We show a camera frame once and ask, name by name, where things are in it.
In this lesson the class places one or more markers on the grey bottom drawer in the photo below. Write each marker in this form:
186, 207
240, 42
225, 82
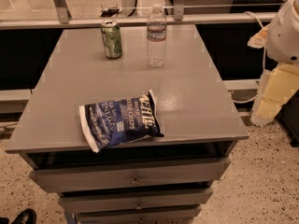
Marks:
139, 216

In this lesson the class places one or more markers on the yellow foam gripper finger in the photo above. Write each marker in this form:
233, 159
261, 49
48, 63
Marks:
276, 88
259, 40

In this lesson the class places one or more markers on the blue kettle chips bag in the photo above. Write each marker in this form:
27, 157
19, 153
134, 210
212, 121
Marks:
116, 122

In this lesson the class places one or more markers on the grey drawer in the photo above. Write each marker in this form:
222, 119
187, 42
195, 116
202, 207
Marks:
139, 216
135, 201
140, 174

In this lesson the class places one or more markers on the grey middle drawer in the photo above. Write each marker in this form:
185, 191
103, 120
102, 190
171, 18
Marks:
135, 201

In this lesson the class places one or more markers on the metal railing frame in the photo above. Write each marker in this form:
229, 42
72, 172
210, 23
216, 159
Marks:
38, 14

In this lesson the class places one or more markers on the clear plastic water bottle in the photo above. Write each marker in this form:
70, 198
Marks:
156, 36

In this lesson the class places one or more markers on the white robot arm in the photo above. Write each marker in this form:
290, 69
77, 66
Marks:
280, 40

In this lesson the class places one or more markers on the black shoe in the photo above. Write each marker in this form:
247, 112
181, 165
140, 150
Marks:
27, 216

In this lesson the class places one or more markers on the green soda can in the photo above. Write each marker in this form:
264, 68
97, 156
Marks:
111, 35

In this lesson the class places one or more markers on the grey top drawer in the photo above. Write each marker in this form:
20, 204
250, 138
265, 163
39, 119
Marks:
140, 174

